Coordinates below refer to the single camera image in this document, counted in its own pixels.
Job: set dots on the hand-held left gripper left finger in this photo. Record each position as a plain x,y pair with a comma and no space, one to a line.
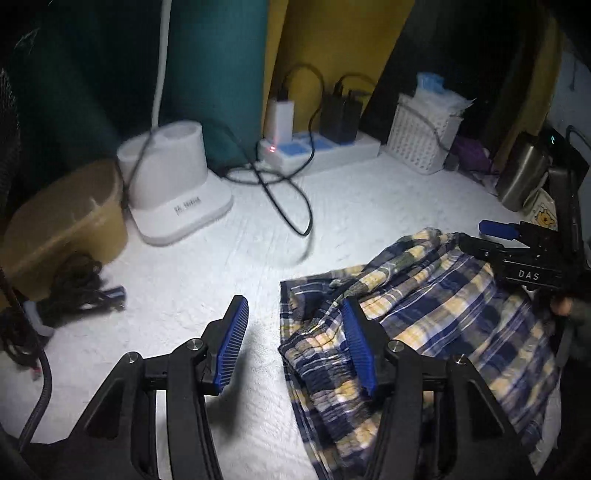
231,341

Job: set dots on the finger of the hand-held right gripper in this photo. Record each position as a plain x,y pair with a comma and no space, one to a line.
498,228
485,249

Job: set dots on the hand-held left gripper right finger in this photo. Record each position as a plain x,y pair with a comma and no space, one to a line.
360,341

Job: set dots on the blue plaid pants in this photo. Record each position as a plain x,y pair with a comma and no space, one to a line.
438,314

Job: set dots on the person's right hand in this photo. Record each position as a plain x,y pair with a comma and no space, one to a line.
562,305

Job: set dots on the white bear print mug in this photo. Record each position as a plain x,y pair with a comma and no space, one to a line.
542,210

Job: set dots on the steel tumbler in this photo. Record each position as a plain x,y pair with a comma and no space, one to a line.
521,173

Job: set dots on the purple cloth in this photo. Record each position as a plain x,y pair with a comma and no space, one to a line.
473,157

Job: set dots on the white plastic basket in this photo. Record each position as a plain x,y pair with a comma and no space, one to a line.
415,143

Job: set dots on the yellow curtain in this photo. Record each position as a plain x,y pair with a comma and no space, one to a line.
535,92
332,41

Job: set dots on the white desk lamp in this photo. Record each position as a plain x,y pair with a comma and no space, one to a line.
180,203

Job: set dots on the blue plastic packet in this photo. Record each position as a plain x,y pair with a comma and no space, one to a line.
434,87

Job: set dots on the white power strip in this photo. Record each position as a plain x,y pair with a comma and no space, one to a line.
332,152

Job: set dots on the black charger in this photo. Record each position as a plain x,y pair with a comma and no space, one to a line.
340,117

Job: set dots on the brown lidded container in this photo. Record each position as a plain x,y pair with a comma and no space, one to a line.
60,226

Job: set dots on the white charger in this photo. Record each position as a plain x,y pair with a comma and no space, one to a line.
280,120

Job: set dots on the teal curtain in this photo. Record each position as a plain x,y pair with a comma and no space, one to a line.
92,69

